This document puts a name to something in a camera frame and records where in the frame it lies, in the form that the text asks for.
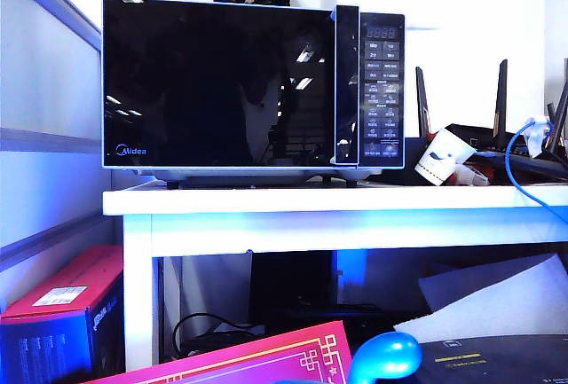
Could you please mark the black glass microwave door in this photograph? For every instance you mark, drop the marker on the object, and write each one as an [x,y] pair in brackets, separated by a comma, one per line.
[213,82]

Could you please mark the large black box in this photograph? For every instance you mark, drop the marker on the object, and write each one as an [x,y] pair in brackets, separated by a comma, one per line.
[289,277]

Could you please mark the black Midea microwave oven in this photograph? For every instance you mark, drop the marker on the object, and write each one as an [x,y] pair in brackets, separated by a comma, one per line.
[384,91]

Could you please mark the pink box with gold pattern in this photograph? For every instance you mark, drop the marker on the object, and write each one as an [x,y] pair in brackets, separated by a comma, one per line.
[266,357]

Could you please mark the red and blue cardboard box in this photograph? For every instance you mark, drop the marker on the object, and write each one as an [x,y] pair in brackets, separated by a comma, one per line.
[44,339]

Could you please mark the black box with yellow stripe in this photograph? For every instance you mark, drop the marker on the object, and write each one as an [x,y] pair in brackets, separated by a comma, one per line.
[510,362]

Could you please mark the white table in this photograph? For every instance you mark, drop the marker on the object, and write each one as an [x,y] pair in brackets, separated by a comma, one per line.
[310,229]

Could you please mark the white paper cup blue print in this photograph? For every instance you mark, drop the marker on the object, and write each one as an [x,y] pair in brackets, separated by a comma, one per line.
[440,158]

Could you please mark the small red and white item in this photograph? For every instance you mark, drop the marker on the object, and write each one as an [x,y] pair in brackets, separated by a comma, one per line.
[471,175]

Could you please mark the black router with antennas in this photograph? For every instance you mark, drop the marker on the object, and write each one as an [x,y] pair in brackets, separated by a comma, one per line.
[488,135]

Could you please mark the glossy blue rounded object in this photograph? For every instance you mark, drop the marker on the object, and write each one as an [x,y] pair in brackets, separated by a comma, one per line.
[387,353]

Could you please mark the white paper sheet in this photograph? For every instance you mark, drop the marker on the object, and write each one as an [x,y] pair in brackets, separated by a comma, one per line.
[501,308]

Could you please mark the frosted partition with grey frame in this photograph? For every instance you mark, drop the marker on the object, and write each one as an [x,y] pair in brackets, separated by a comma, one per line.
[44,91]

